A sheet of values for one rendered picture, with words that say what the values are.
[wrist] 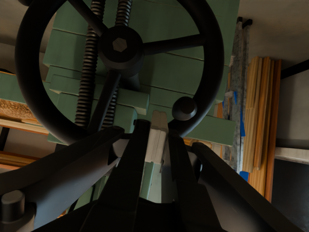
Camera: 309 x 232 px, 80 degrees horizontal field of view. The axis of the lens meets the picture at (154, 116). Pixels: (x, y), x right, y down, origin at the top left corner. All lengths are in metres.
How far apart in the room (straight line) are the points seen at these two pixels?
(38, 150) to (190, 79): 2.89
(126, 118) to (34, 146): 2.90
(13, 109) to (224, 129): 0.50
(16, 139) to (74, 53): 2.87
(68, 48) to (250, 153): 1.65
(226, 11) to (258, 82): 1.44
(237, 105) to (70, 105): 1.12
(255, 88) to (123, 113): 1.69
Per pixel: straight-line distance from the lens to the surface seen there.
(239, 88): 1.35
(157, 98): 0.44
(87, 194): 0.83
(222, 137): 0.46
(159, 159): 0.15
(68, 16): 0.55
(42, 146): 3.16
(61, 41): 0.53
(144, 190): 0.80
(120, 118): 0.34
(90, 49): 0.36
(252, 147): 1.85
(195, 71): 0.47
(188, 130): 0.25
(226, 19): 0.55
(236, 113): 1.32
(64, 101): 0.37
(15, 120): 2.76
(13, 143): 3.33
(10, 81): 0.55
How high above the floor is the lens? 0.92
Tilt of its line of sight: 7 degrees down
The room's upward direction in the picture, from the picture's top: 168 degrees counter-clockwise
